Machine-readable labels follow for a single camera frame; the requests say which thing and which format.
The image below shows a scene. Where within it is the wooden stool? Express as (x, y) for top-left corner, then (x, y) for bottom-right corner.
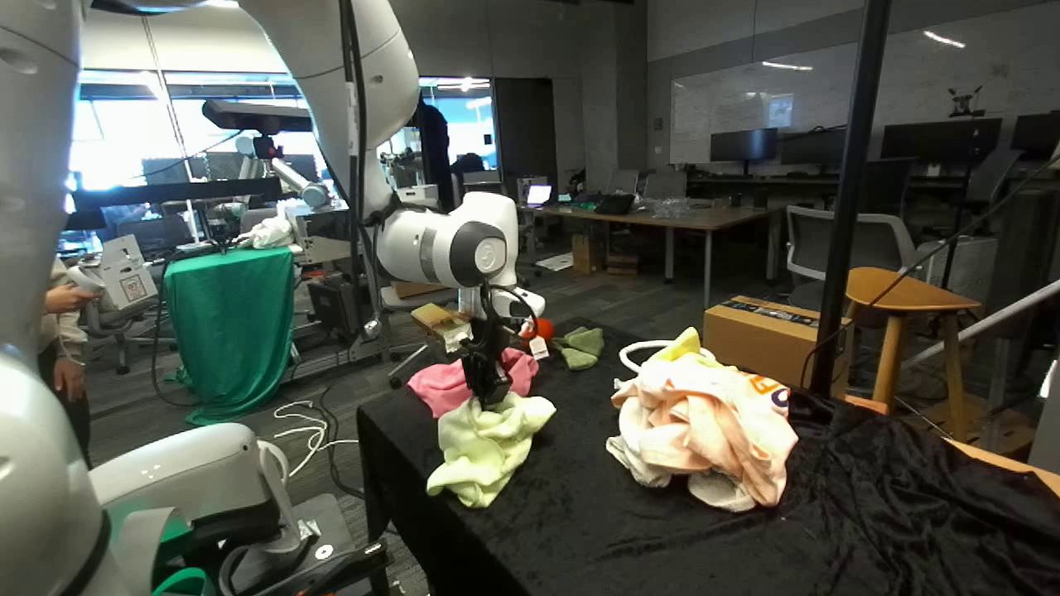
(844, 265), (976, 436)

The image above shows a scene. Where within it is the yellow microfibre towel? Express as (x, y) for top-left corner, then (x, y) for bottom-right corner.
(655, 327), (704, 361)

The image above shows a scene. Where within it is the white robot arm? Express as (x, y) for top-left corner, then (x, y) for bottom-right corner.
(237, 0), (543, 406)

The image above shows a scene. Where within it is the black velvet table cloth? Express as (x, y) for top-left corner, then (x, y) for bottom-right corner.
(356, 359), (1060, 596)

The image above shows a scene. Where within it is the white rope loop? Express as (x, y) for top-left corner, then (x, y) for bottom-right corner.
(611, 338), (718, 378)

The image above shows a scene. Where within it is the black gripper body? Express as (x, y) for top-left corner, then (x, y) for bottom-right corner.
(461, 314), (509, 406)

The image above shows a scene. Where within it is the pink towel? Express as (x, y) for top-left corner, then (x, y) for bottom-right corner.
(407, 349), (539, 419)

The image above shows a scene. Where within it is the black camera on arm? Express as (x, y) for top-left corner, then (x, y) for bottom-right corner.
(203, 101), (332, 209)

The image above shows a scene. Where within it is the person at left edge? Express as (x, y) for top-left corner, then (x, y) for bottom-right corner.
(37, 262), (93, 455)

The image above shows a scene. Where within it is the gold wrist camera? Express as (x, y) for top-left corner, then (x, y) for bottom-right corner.
(409, 300), (470, 350)

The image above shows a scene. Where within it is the pale green white towel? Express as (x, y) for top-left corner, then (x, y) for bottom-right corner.
(422, 394), (557, 510)

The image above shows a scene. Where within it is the peach printed t-shirt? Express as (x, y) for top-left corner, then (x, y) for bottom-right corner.
(607, 356), (797, 515)

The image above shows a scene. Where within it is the cardboard box on floor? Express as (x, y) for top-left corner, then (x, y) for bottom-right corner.
(702, 294), (819, 388)

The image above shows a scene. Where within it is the white t-shirt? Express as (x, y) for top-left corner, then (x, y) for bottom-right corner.
(607, 396), (778, 515)

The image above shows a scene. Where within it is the red plush radish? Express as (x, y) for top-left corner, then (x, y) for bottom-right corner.
(519, 317), (607, 372)

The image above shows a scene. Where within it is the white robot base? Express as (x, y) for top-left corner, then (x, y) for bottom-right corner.
(0, 0), (389, 596)

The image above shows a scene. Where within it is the green draped cloth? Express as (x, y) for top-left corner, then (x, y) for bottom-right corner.
(161, 250), (293, 424)

